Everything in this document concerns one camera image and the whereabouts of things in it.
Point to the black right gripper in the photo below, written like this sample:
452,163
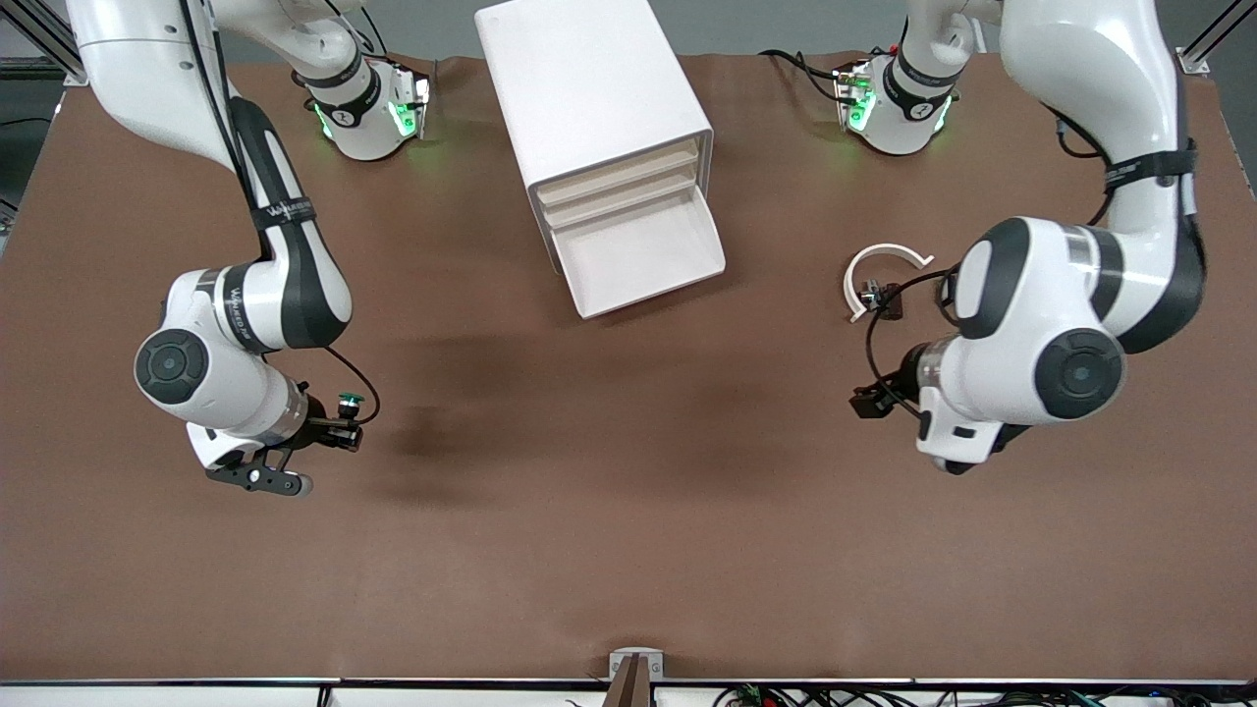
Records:
316,424

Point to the grey metal bracket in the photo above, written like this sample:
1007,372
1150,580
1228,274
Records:
616,660

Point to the aluminium frame profile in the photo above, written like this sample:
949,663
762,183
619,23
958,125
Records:
1196,61
44,34

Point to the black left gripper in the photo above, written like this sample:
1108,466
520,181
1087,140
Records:
904,376

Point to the brown small electrical component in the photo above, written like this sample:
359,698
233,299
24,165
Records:
889,299

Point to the green push button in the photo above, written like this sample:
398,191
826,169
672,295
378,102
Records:
350,399

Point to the brown mounting post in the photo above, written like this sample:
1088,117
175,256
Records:
630,687

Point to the brown paper table cover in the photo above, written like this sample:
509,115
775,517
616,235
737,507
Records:
628,491

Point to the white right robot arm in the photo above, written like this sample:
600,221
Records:
226,383

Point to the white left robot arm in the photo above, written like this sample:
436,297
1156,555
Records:
1031,324

